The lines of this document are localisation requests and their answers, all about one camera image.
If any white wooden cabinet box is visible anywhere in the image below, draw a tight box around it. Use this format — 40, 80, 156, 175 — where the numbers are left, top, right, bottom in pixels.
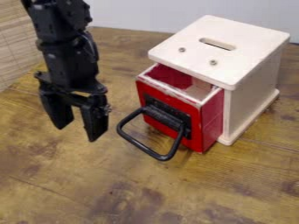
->
148, 15, 289, 145

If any red drawer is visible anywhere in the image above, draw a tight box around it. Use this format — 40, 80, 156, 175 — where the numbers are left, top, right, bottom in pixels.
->
135, 64, 224, 153

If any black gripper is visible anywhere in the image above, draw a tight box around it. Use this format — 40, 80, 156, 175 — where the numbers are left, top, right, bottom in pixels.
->
35, 31, 111, 142

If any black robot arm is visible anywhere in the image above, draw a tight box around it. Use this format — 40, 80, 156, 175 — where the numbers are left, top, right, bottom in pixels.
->
21, 0, 109, 142

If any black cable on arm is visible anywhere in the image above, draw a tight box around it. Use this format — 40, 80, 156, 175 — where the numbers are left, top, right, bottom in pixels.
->
79, 29, 100, 61

